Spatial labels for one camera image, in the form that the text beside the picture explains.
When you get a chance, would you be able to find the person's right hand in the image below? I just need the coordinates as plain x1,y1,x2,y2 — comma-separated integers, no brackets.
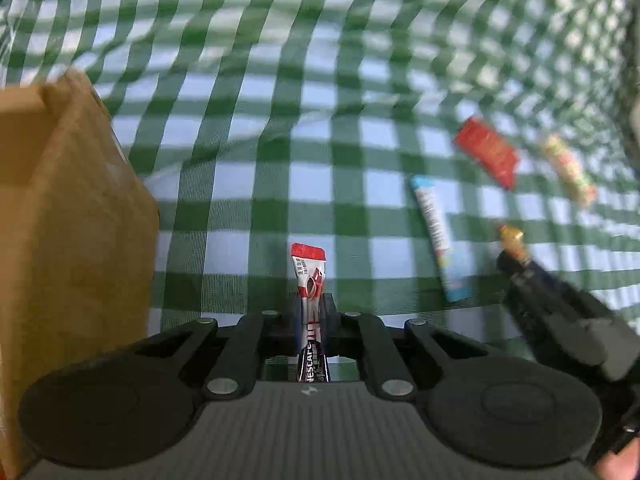
594,439,640,480

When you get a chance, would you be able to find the green checked cloth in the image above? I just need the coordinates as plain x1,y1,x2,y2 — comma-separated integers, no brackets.
0,0,640,391

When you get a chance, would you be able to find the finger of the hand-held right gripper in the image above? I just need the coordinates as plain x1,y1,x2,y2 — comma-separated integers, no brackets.
499,251,615,322
501,271,577,359

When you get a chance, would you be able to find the red square snack packet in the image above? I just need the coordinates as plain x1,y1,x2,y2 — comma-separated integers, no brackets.
452,115,522,191

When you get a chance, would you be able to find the red black coffee stick sachet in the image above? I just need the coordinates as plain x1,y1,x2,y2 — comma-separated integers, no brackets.
291,242,332,384

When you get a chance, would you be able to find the cream wafer packet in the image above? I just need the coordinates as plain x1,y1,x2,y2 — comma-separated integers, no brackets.
541,132,599,209

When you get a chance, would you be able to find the brown cardboard box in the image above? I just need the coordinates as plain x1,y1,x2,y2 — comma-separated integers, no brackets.
0,67,162,480

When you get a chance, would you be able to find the light blue stick packet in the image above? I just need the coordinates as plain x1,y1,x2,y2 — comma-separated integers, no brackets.
409,175,475,304

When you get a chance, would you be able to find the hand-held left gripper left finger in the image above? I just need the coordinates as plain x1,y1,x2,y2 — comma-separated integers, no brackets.
130,296,307,401

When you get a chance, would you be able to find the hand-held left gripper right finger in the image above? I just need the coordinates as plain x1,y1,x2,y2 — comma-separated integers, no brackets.
320,294,493,401

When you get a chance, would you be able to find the small red gold candy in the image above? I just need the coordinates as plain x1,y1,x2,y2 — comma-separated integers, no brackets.
497,223,527,262

